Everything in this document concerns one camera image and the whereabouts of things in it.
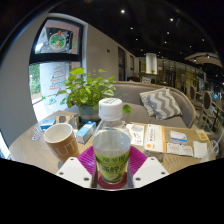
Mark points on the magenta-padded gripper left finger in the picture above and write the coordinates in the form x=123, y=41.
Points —
x=75, y=170

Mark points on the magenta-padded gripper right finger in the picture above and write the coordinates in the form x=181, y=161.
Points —
x=148, y=170

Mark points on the clear bottle with green label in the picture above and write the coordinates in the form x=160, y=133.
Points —
x=111, y=150

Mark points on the brown paper cup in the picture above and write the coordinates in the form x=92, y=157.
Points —
x=63, y=146

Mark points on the white and orange box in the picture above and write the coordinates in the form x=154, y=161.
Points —
x=155, y=140

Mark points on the white paper slip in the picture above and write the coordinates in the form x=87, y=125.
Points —
x=180, y=149

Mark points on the blue and white carton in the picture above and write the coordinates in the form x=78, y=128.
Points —
x=85, y=132

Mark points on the blue and white small packet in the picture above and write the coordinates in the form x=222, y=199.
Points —
x=178, y=136

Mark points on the yellow card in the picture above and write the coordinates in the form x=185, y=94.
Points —
x=202, y=134

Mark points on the grey chevron cushion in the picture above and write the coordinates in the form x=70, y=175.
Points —
x=161, y=103

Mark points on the grey curved sofa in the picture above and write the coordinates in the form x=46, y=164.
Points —
x=133, y=95

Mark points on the green potted plant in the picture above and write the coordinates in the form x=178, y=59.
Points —
x=86, y=91

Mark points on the group of dining chairs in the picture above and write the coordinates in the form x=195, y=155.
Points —
x=206, y=103

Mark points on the window with holiday stickers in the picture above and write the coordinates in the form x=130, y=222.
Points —
x=55, y=76

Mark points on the group of ceiling lights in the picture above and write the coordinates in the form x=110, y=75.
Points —
x=122, y=11

